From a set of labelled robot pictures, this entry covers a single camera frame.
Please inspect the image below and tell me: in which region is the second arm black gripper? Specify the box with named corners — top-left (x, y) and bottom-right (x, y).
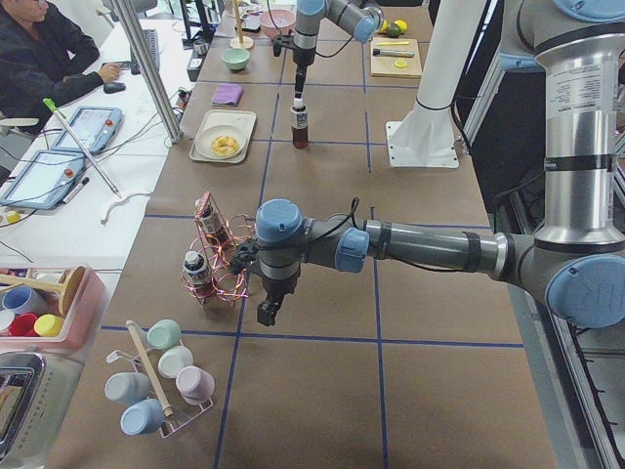
top-left (293, 47), bottom-right (315, 99)

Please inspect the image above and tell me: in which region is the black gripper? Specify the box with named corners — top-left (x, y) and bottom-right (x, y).
top-left (257, 274), bottom-right (298, 326)

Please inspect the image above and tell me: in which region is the dark tea bottle white cap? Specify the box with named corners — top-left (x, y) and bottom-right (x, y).
top-left (290, 98), bottom-right (309, 149)

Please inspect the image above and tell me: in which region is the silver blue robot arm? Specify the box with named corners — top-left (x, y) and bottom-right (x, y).
top-left (256, 1), bottom-right (624, 328)

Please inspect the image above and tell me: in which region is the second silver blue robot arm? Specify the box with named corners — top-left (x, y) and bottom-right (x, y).
top-left (293, 0), bottom-right (385, 71)

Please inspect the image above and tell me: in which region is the tea bottle in rack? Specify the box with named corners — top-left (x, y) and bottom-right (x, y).
top-left (195, 199), bottom-right (230, 246)
top-left (183, 250), bottom-right (215, 300)

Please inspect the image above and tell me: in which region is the cream serving tray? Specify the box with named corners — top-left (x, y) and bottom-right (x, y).
top-left (188, 109), bottom-right (256, 164)

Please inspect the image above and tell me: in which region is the pink bowl of ice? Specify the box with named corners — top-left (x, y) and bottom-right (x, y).
top-left (259, 9), bottom-right (296, 39)

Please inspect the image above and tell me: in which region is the mint green bowl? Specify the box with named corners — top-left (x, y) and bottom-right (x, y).
top-left (222, 48), bottom-right (251, 72)

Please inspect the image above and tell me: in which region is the wooden mug tree stand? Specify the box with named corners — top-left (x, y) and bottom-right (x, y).
top-left (229, 0), bottom-right (254, 50)

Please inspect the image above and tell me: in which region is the purple folded cloth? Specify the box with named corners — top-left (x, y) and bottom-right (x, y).
top-left (211, 83), bottom-right (243, 107)

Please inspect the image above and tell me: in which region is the steel muddler black tip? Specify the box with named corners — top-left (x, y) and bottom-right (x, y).
top-left (372, 48), bottom-right (415, 58)

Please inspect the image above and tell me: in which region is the wooden cutting board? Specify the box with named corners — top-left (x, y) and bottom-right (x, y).
top-left (370, 37), bottom-right (422, 79)

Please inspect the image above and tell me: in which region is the glazed twisted donut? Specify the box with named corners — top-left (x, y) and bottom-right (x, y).
top-left (211, 136), bottom-right (240, 157)

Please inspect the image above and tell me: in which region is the green lime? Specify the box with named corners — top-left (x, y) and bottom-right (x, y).
top-left (386, 23), bottom-right (402, 38)

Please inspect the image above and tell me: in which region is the cream round plate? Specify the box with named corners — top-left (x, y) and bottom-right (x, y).
top-left (194, 125), bottom-right (247, 160)

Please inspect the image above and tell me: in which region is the white cup on rack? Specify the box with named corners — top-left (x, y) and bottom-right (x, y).
top-left (157, 345), bottom-right (193, 379)

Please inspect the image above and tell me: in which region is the pink cup on rack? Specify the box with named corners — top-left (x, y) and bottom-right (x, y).
top-left (176, 365), bottom-right (216, 405)

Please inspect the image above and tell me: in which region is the mint cup on rack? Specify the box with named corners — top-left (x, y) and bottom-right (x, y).
top-left (146, 319), bottom-right (182, 350)

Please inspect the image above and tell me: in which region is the yellow lemon right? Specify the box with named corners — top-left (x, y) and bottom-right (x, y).
top-left (394, 20), bottom-right (408, 34)

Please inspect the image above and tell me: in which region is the black keyboard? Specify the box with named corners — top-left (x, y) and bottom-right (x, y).
top-left (130, 28), bottom-right (161, 75)

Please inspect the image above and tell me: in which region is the light blue cup on rack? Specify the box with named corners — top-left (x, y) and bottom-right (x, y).
top-left (120, 399), bottom-right (165, 436)

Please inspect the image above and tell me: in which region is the grey blue cup on rack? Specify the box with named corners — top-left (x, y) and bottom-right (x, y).
top-left (104, 372), bottom-right (151, 405)

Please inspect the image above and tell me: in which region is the pink storage bin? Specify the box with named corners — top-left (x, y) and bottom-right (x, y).
top-left (1, 266), bottom-right (106, 355)

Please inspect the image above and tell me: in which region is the black computer mouse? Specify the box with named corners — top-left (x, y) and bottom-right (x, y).
top-left (103, 81), bottom-right (126, 94)

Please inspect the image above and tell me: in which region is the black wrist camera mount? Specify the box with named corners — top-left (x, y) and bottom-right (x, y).
top-left (229, 239), bottom-right (259, 275)

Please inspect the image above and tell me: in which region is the copper wire bottle rack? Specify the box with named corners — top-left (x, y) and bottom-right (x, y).
top-left (181, 191), bottom-right (256, 305)

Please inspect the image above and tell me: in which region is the black braided camera cable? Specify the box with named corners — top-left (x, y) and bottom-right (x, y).
top-left (243, 195), bottom-right (470, 275)

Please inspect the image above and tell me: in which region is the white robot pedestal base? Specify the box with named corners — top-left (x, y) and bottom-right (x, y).
top-left (387, 0), bottom-right (488, 168)

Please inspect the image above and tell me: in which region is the wire cup rack wooden handle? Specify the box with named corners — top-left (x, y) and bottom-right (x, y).
top-left (105, 320), bottom-right (215, 439)

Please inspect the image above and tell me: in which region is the aluminium frame post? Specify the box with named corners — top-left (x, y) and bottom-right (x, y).
top-left (111, 0), bottom-right (183, 144)

